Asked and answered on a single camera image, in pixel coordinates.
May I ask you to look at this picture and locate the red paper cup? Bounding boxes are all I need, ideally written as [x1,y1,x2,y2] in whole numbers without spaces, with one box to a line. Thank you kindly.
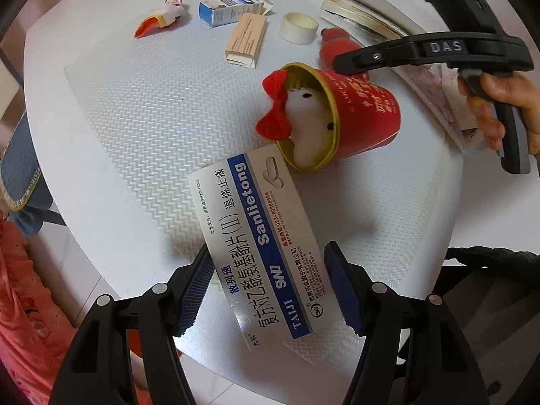
[283,62,401,173]

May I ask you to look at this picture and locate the white red plush toy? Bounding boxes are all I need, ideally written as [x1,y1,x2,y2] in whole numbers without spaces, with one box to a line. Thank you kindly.
[255,66,335,170]

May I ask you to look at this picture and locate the beige slim cardboard box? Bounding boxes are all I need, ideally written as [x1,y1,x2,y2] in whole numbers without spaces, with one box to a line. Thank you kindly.
[224,13,267,69]

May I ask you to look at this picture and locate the person's right hand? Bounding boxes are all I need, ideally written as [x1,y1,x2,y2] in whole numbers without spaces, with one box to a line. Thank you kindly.
[459,72,540,158]

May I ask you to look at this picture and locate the pink red bedding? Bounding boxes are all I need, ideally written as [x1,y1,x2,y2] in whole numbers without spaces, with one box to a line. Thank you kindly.
[0,210,150,405]

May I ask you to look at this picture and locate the grey jacket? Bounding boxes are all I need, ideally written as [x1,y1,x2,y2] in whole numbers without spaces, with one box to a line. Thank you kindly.
[434,246,539,404]

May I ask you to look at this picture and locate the beige tape roll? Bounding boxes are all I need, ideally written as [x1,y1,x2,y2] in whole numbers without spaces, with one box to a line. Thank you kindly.
[278,12,319,45]

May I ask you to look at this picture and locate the white chair blue cushion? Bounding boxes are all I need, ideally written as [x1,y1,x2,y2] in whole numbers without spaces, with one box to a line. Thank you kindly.
[1,112,65,238]

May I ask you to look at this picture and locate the textured white table mat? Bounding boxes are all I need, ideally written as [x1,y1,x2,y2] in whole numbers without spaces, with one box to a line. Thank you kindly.
[62,0,449,366]

